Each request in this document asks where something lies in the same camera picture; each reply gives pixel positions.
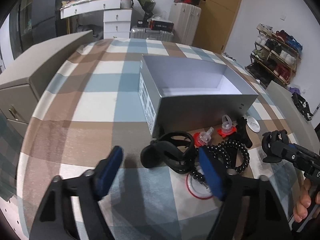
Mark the wooden door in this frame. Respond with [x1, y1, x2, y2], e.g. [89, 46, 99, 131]
[193, 0, 241, 54]

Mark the red clear ring box left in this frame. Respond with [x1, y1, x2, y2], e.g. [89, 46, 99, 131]
[193, 127, 214, 147]

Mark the white vanity desk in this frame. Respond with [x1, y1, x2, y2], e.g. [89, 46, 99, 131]
[60, 0, 132, 19]

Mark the white drawer unit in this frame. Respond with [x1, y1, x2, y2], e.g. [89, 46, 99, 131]
[103, 9, 132, 39]

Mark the round white compact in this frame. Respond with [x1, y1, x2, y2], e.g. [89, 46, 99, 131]
[245, 116, 261, 133]

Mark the white upright suitcase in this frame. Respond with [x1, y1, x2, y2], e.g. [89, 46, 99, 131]
[168, 3, 201, 46]

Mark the red clear ring box right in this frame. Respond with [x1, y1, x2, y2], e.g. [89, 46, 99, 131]
[217, 115, 236, 138]

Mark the red clear ring box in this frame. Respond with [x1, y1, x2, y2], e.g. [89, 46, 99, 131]
[217, 115, 236, 138]
[193, 127, 214, 147]

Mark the black red box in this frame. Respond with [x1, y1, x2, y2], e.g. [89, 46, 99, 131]
[150, 19, 174, 32]

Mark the black beaded bracelet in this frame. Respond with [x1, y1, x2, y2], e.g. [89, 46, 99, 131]
[190, 139, 251, 183]

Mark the round red-rimmed jewelry case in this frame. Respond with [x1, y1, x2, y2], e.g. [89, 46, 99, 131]
[186, 174, 213, 200]

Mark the grey open cardboard box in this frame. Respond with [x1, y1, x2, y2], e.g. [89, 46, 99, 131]
[139, 55, 258, 138]

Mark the large black hair claw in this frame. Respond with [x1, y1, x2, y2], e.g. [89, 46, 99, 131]
[140, 131, 197, 174]

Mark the silver suitcase lying flat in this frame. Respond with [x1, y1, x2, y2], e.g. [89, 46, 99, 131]
[130, 27, 174, 42]

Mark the green wrapped flower bouquet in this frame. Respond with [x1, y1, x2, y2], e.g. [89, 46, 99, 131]
[137, 0, 156, 19]

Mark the shoe rack with shoes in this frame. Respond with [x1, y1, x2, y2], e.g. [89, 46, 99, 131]
[246, 23, 303, 88]

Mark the person's right hand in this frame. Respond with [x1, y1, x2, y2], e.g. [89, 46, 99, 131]
[293, 178, 311, 223]

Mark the dark grey refrigerator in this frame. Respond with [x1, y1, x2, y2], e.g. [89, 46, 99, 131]
[18, 0, 69, 51]

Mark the plaid bed cover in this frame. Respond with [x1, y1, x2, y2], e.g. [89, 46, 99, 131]
[17, 38, 296, 239]

